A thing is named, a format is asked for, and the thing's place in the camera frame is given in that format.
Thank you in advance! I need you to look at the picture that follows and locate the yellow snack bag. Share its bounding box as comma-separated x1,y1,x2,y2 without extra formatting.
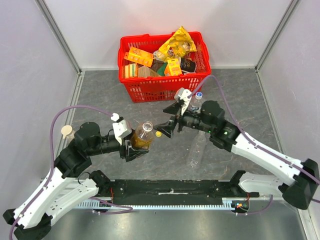
158,26,197,62

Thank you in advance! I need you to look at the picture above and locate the green package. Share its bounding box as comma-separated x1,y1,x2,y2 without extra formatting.
157,62,168,77

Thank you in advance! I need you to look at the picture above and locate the clear plastic bottle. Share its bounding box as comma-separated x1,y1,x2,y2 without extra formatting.
186,131,208,169

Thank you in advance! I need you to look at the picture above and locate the orange box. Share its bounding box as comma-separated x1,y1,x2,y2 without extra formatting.
124,46,154,67
164,58,182,77

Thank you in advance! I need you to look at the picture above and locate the small yellow bottle cap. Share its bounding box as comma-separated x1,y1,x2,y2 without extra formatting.
155,131,162,138

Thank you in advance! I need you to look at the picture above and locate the wooden block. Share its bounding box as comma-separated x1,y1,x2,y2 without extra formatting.
137,66,161,78

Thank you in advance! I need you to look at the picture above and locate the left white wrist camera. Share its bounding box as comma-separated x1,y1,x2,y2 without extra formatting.
110,113,132,145

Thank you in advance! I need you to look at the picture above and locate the clear wrapped snack pack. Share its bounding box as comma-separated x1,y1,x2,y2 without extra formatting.
153,50,166,62

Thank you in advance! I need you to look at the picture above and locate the orange box left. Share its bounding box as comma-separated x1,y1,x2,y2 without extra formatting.
124,46,154,67

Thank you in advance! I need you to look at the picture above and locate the white cable duct rail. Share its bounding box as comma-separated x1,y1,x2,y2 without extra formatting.
74,199,235,211

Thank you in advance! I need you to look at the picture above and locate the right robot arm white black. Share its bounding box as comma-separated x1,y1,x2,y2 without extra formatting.
154,100,320,210

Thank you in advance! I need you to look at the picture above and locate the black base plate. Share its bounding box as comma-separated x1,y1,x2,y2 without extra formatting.
101,179,260,206

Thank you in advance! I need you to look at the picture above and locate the orange box right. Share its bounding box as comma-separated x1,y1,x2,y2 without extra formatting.
164,58,182,77

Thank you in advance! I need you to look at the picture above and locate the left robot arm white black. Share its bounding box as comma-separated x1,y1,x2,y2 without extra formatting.
3,120,148,240

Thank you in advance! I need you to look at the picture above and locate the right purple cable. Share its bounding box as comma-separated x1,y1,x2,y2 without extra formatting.
189,74,320,216

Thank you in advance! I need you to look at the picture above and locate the clear bottle blue cap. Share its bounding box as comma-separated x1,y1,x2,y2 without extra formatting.
189,91,204,113

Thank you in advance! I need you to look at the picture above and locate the striped sponge pack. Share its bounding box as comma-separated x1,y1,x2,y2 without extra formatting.
124,63,138,79

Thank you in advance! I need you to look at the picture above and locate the red plastic shopping basket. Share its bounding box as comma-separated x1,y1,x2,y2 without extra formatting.
117,31,211,103

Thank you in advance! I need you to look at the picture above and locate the beige bottle round cap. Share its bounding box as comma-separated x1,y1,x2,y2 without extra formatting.
60,125,75,143

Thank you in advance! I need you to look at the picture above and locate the yellow tea bottle red label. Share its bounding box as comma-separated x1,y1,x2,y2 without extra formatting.
135,121,155,150

